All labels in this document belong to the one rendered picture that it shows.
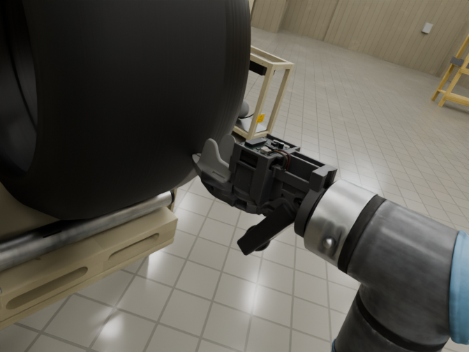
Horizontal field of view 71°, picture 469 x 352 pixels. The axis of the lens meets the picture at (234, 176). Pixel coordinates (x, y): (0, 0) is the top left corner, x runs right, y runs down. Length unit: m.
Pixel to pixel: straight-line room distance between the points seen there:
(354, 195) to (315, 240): 0.06
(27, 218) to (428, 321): 0.74
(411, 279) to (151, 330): 1.35
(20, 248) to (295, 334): 1.38
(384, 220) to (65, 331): 1.42
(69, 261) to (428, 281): 0.54
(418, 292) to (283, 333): 1.43
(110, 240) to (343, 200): 0.47
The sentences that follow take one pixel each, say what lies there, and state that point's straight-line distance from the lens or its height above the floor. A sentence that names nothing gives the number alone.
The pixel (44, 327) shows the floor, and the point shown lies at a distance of 1.63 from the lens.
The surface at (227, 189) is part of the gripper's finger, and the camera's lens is 0.42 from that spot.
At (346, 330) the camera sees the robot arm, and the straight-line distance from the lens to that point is 0.42.
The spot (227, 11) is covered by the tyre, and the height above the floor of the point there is 1.30.
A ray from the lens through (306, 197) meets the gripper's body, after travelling 0.37.
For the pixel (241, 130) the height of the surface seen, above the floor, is 0.12.
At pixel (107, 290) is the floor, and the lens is 1.70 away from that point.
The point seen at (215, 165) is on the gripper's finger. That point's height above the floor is 1.12.
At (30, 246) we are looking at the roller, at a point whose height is 0.91.
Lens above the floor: 1.34
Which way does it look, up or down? 31 degrees down
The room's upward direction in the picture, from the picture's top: 17 degrees clockwise
